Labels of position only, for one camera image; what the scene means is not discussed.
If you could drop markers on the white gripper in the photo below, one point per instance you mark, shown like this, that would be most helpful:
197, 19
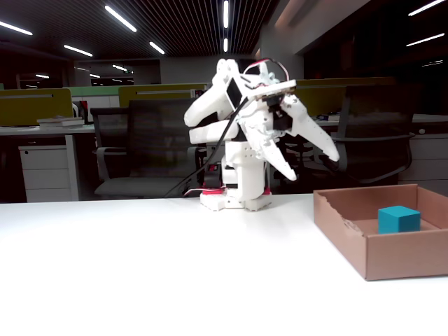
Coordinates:
269, 134

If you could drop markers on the blue cube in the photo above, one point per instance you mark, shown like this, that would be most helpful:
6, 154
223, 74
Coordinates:
395, 220

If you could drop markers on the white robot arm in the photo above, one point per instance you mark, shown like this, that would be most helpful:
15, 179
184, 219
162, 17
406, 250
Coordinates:
210, 105

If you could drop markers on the brown cardboard box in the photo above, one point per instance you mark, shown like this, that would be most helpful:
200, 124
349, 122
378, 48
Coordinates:
402, 255

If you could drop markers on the olive desk partition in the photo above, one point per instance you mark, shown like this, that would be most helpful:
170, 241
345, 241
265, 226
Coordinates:
322, 101
157, 92

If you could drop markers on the black mesh office chair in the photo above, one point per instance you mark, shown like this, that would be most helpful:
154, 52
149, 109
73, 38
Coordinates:
378, 115
157, 140

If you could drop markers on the black red table clamp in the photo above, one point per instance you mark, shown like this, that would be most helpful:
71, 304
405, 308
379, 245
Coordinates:
211, 178

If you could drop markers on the linear ceiling light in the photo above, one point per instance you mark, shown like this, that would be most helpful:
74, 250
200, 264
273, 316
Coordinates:
15, 28
425, 7
425, 40
78, 50
120, 18
119, 67
157, 48
225, 45
225, 14

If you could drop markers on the white drawer cabinet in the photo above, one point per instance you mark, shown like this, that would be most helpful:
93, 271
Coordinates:
45, 175
430, 157

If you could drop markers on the green desk partition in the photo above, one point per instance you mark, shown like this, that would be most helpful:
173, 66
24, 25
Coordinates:
94, 91

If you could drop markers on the stack of books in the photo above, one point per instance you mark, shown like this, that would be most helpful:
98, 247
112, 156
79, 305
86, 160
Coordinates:
59, 122

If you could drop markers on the white office desk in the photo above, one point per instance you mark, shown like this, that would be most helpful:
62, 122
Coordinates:
35, 130

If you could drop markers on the yellow-green desk partition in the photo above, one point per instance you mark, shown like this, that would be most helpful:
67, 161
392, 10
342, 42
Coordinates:
31, 108

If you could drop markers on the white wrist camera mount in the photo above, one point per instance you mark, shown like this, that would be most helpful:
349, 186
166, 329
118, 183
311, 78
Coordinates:
276, 89

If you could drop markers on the white perforated base plate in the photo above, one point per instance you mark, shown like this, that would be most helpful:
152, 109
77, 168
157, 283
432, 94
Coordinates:
213, 203

